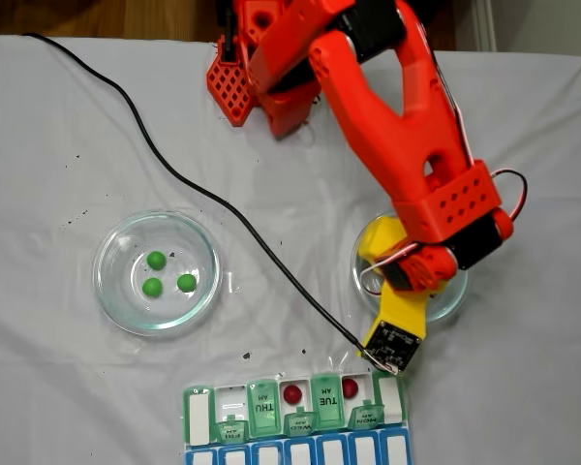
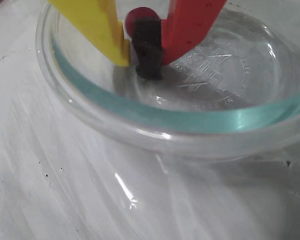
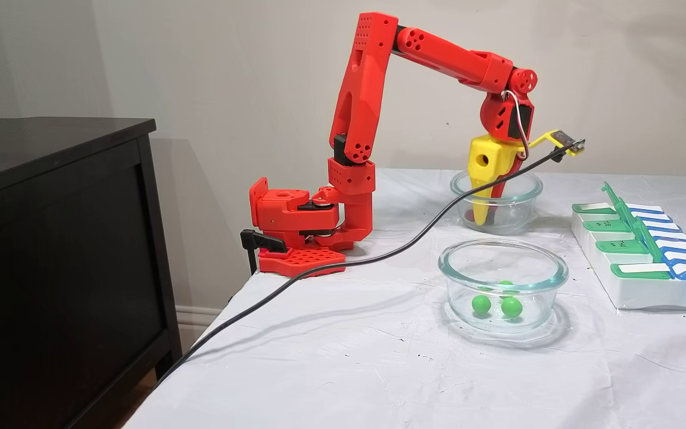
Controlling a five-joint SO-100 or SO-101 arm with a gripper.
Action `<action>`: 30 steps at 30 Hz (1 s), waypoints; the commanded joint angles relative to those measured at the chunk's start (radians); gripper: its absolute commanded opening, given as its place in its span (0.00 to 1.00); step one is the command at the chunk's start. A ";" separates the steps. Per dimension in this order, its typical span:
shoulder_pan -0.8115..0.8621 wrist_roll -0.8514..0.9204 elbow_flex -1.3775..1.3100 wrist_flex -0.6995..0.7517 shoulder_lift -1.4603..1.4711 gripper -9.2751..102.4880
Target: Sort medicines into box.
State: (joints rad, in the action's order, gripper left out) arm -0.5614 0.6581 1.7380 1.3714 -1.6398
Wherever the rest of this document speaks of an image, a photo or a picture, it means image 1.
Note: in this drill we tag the green ball pill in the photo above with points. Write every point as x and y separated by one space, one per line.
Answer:
186 283
152 287
156 260

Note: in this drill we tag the red ball pill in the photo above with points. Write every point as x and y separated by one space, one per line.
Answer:
350 387
293 393

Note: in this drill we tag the clear glass bowl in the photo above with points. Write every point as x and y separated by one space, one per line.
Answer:
116 300
445 305

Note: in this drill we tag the black table clamp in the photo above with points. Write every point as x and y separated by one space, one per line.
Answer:
227 29

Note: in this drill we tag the weekly pill organizer box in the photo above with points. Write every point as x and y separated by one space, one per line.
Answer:
327 407

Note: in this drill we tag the white baseboard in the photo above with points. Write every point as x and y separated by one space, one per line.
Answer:
486 24

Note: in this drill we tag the camera board on yellow mount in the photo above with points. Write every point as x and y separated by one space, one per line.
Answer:
392 346

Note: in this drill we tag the white table cloth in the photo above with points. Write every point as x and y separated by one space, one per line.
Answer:
53 145

